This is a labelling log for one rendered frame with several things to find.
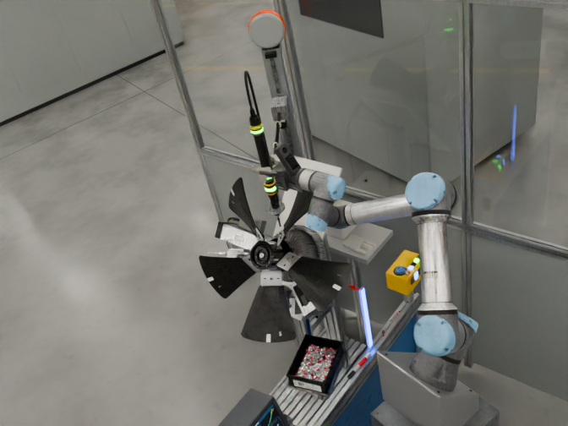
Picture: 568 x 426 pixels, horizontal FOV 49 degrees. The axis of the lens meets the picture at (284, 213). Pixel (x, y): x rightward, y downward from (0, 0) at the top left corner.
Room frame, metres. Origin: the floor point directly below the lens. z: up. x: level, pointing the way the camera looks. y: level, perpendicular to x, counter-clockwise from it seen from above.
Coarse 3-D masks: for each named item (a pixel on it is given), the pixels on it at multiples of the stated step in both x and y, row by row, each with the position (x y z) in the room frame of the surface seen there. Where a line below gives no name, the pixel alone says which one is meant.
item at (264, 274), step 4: (264, 272) 1.93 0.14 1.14; (268, 272) 1.93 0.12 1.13; (272, 272) 1.93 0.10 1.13; (276, 272) 1.93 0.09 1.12; (280, 272) 1.93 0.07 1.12; (260, 276) 1.92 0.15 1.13; (264, 276) 1.92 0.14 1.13; (268, 276) 1.92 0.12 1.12; (272, 276) 1.92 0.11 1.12; (276, 276) 1.92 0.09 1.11; (280, 276) 1.92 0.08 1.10; (260, 280) 1.91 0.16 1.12; (264, 280) 1.91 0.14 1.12; (268, 280) 1.91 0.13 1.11; (272, 280) 1.91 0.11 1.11; (276, 280) 1.91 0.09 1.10; (280, 280) 1.91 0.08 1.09; (264, 284) 1.90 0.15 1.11; (268, 284) 1.90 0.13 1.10; (272, 284) 1.90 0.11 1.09; (276, 284) 1.90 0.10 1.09; (280, 284) 1.90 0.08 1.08
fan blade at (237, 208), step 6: (240, 180) 2.21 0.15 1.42; (234, 186) 2.24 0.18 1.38; (240, 186) 2.20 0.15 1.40; (234, 192) 2.24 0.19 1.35; (240, 192) 2.19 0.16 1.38; (234, 198) 2.24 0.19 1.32; (240, 198) 2.19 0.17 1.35; (246, 198) 2.15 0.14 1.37; (228, 204) 2.29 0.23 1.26; (234, 204) 2.24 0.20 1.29; (240, 204) 2.18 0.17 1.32; (246, 204) 2.14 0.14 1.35; (234, 210) 2.26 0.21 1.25; (240, 210) 2.19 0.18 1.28; (246, 210) 2.13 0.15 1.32; (240, 216) 2.21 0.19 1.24; (246, 216) 2.14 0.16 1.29; (252, 216) 2.09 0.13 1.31; (246, 222) 2.17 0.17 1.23; (252, 222) 2.09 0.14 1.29; (252, 228) 2.11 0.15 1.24
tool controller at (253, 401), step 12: (252, 396) 1.26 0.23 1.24; (264, 396) 1.24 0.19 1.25; (240, 408) 1.23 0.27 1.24; (252, 408) 1.21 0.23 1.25; (264, 408) 1.20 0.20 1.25; (276, 408) 1.21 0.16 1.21; (228, 420) 1.20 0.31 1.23; (240, 420) 1.18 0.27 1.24; (252, 420) 1.16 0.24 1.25; (264, 420) 1.17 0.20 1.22; (276, 420) 1.19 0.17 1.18
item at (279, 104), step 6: (276, 96) 2.57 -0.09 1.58; (282, 96) 2.56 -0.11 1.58; (276, 102) 2.51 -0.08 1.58; (282, 102) 2.50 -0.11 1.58; (270, 108) 2.48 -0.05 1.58; (276, 108) 2.48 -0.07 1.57; (282, 108) 2.47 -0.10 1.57; (288, 108) 2.53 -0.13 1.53; (276, 114) 2.48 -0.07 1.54; (282, 114) 2.47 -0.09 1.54; (288, 114) 2.49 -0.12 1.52; (276, 120) 2.48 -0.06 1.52
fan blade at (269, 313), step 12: (264, 288) 1.88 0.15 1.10; (276, 288) 1.89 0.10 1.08; (264, 300) 1.85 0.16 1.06; (276, 300) 1.85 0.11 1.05; (252, 312) 1.83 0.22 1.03; (264, 312) 1.82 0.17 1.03; (276, 312) 1.82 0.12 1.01; (288, 312) 1.82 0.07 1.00; (252, 324) 1.80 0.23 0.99; (264, 324) 1.79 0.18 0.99; (276, 324) 1.79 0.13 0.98; (288, 324) 1.78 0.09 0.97; (252, 336) 1.77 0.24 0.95; (264, 336) 1.76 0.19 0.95; (276, 336) 1.75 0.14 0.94; (288, 336) 1.75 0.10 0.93
